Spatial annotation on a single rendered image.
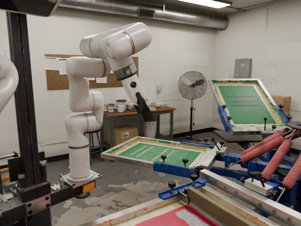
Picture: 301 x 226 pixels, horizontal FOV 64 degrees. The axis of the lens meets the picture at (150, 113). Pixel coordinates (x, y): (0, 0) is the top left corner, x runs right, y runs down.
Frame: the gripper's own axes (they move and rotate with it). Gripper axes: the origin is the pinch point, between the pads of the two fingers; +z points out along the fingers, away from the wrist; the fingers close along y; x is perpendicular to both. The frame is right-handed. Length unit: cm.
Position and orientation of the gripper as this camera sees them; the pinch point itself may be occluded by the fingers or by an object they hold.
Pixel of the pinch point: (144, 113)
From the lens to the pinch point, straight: 84.6
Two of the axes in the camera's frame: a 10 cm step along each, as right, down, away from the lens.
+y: -3.0, -2.9, 9.1
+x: -8.8, 4.5, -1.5
